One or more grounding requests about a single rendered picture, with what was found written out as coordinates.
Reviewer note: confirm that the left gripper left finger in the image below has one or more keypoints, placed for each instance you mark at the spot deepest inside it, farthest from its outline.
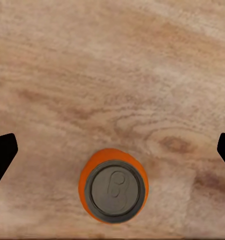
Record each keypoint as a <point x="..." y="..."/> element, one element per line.
<point x="8" y="150"/>

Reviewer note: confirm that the can of soda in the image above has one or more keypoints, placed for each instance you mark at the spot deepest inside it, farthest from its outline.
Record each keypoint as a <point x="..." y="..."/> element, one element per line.
<point x="113" y="186"/>

